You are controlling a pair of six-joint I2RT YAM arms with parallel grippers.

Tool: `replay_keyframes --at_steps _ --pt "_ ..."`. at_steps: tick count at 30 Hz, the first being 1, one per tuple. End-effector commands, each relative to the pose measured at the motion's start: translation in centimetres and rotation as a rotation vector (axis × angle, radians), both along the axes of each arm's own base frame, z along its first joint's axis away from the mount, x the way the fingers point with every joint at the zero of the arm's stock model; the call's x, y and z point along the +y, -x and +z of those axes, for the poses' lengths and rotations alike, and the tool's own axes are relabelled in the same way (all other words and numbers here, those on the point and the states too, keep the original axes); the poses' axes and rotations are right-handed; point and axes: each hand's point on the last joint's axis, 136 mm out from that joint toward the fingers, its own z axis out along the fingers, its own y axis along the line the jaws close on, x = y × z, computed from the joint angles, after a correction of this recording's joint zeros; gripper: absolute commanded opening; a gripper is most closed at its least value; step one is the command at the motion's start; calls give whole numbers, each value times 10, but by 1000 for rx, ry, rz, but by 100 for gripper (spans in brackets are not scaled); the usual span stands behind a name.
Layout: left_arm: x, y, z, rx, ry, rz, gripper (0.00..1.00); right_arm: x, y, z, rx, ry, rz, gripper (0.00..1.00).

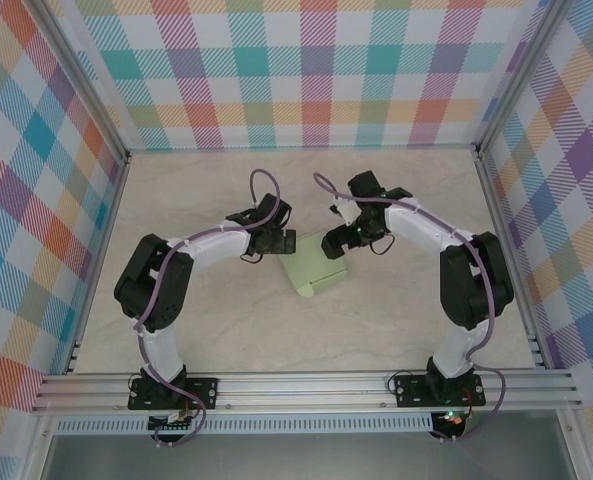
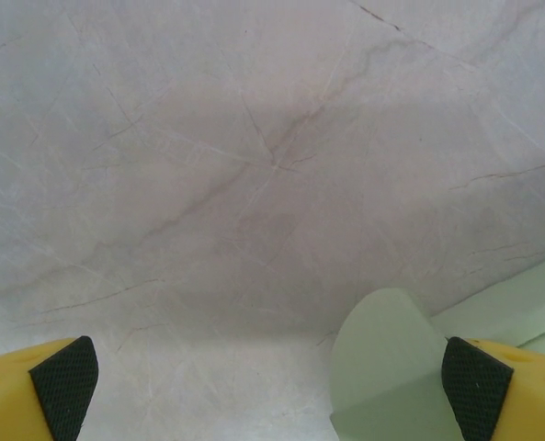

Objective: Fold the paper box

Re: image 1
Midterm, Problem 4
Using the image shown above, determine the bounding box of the light green paper box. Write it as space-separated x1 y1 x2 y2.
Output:
277 230 349 301

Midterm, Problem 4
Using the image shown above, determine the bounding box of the grey metal shelf panel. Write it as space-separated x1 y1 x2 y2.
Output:
40 433 580 480

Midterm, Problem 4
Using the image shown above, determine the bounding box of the right gripper thin black wire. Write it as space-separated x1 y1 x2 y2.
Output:
370 234 396 256

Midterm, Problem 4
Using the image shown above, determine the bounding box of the thin aluminium frame bar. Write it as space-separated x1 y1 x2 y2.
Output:
125 143 480 154

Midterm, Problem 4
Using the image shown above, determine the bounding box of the right aluminium side rail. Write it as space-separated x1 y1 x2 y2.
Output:
473 144 550 371

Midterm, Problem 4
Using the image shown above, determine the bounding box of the aluminium side rail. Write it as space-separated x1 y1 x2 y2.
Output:
64 152 132 376
473 144 550 371

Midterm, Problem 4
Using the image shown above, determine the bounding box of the wide aluminium frame rail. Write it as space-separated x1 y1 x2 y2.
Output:
30 372 585 414

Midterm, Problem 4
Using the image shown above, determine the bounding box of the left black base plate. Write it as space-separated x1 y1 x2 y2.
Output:
127 375 221 412

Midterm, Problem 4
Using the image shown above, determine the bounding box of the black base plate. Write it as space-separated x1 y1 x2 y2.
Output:
127 375 221 412
393 372 486 409

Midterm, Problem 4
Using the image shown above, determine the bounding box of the left aluminium side rail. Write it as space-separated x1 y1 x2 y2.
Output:
64 152 132 376

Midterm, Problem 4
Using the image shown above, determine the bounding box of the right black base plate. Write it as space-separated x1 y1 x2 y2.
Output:
393 372 486 409

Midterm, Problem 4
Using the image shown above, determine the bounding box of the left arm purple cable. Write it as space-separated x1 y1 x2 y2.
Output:
133 169 283 449

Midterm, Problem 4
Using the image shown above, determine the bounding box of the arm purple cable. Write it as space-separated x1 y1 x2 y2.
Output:
133 169 283 449
313 172 508 444

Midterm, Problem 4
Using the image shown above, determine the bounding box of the slotted grey cable duct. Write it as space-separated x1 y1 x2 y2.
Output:
53 417 435 435

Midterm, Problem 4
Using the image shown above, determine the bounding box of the right aluminium frame post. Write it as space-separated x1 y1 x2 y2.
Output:
473 0 565 156

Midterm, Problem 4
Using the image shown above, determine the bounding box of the aluminium frame post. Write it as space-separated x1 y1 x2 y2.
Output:
35 0 132 166
473 0 565 156

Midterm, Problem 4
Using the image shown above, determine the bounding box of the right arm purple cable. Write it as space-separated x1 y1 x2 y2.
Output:
313 172 508 444

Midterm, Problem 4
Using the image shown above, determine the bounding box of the left aluminium frame post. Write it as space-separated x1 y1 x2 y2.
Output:
35 0 132 166

